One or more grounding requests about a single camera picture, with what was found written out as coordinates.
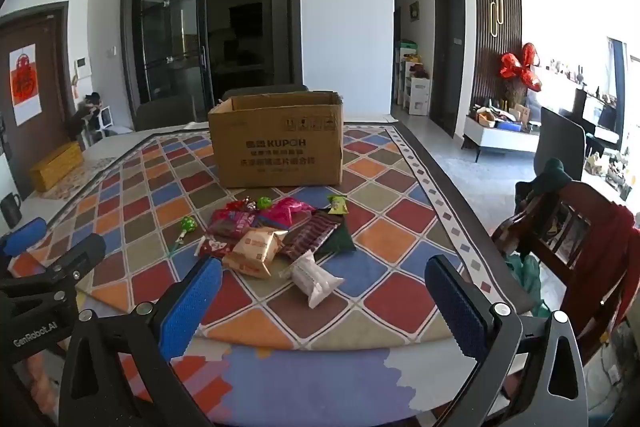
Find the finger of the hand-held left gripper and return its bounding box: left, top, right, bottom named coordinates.
left=0, top=233, right=107, bottom=304
left=0, top=217, right=49, bottom=258

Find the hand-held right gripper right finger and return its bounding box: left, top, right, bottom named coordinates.
left=424, top=255, right=590, bottom=427

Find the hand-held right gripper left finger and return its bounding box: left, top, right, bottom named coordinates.
left=59, top=256, right=224, bottom=427

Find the red white patterned snack packet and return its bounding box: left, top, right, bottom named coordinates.
left=194, top=236, right=232, bottom=259

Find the beige snack packet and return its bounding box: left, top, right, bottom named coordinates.
left=221, top=228, right=289, bottom=279

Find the red snack packet blue label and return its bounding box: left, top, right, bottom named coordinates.
left=207, top=208, right=258, bottom=240

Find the pink snack packet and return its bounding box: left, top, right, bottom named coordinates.
left=255, top=198, right=316, bottom=230

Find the dark green snack packet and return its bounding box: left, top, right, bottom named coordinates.
left=316, top=216, right=357, bottom=258

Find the brown striped snack packet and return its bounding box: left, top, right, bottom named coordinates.
left=277, top=212, right=343, bottom=258

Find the brown cardboard box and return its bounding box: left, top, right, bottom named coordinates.
left=207, top=90, right=345, bottom=188

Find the black mug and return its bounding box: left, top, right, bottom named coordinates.
left=0, top=192, right=23, bottom=230

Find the yellow wooden box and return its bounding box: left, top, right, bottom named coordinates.
left=29, top=141, right=85, bottom=192

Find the green plastic bag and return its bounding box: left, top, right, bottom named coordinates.
left=505, top=254, right=551, bottom=318

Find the colourful checked tablecloth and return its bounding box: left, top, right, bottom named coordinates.
left=0, top=123, right=546, bottom=427

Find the black bag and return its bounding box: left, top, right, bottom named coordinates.
left=70, top=92, right=101, bottom=140

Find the white stool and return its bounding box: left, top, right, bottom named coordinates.
left=82, top=104, right=117, bottom=142

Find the brown wooden chair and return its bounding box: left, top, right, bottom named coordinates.
left=492, top=181, right=640, bottom=358

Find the red white door poster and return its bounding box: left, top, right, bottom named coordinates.
left=9, top=43, right=42, bottom=126

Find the dark green garment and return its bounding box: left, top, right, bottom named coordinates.
left=517, top=158, right=572, bottom=198

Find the brown door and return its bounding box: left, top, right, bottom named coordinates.
left=0, top=1, right=86, bottom=198

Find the red cloth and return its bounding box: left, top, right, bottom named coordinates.
left=575, top=202, right=638, bottom=343

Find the white low cabinet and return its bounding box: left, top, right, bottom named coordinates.
left=462, top=114, right=543, bottom=162

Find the grey dining chair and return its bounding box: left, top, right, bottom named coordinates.
left=134, top=96, right=211, bottom=132
left=221, top=84, right=310, bottom=100

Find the dark grey chair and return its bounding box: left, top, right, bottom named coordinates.
left=534, top=106, right=586, bottom=182

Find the white shelf unit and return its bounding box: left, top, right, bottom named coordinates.
left=395, top=39, right=433, bottom=115

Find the dark glass sliding door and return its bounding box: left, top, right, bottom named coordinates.
left=121, top=0, right=301, bottom=132

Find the dark interior door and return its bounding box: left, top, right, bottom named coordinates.
left=434, top=0, right=475, bottom=138

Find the red flower decoration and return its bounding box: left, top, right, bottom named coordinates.
left=500, top=43, right=543, bottom=90

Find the dark slatted wall panel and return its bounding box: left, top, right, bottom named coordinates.
left=472, top=0, right=523, bottom=108

